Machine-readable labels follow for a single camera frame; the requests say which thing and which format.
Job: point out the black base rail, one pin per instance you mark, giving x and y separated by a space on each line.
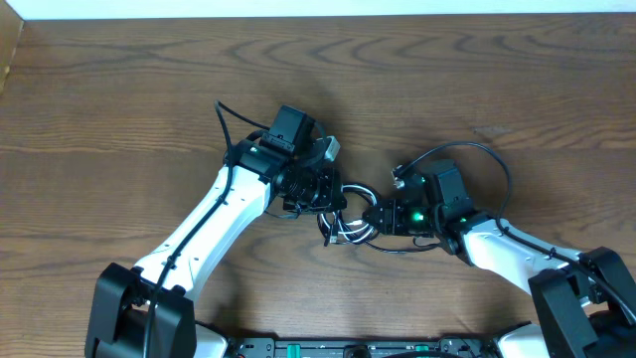
259 347

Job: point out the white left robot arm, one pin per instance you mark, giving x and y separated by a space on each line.
148 310

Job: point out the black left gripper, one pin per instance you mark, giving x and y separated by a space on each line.
326 201

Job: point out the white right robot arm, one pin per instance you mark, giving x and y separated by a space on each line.
585 302

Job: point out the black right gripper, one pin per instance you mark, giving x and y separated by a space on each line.
392 223

